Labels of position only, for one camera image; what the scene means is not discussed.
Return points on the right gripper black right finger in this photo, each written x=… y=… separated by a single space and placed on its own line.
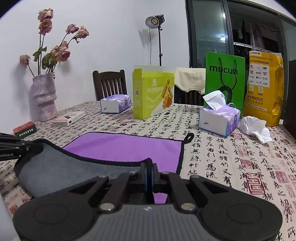
x=224 y=213

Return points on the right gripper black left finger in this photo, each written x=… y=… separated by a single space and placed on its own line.
x=70 y=213

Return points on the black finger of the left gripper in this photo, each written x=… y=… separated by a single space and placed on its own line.
x=28 y=147

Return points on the purple and grey towel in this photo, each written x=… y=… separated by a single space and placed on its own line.
x=93 y=154

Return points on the red and green box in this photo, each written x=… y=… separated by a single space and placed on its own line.
x=25 y=130

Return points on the white flat product box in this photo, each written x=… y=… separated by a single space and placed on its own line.
x=68 y=118

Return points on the calligraphy print tablecloth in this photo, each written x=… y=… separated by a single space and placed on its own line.
x=266 y=171

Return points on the pink glitter vase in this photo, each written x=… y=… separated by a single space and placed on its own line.
x=44 y=95

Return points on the crumpled white tissue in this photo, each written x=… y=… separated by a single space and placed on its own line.
x=255 y=127

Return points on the right purple tissue pack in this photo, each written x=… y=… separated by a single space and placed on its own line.
x=218 y=117

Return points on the purple tissue pack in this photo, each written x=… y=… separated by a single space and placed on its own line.
x=116 y=103
x=218 y=117

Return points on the left purple tissue pack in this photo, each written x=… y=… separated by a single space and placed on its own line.
x=116 y=103

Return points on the dark wooden chair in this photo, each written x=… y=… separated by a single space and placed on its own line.
x=109 y=83

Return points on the yellow paper bag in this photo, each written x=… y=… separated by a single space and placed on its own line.
x=265 y=87

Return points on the dark chair under cloth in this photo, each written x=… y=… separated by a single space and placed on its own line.
x=192 y=97

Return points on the lime green snack box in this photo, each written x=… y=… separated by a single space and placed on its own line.
x=152 y=90

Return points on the green mucun paper bag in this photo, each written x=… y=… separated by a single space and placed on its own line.
x=226 y=73

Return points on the cream cloth on chair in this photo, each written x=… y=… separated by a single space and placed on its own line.
x=190 y=79

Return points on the black framed glass door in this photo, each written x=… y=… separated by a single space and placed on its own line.
x=236 y=27

